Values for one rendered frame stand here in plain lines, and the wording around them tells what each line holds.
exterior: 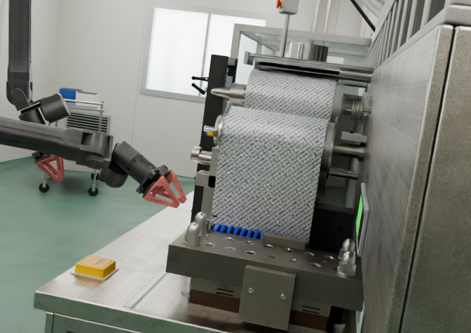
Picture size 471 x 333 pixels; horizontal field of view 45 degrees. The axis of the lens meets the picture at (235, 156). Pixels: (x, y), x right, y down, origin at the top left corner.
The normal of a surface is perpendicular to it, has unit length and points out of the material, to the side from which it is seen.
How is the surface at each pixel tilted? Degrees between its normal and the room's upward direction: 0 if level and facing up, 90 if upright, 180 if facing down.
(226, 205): 90
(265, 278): 90
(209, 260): 90
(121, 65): 90
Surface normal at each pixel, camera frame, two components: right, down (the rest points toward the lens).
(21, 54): 0.25, 0.11
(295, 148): -0.20, 0.11
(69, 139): 0.37, -0.60
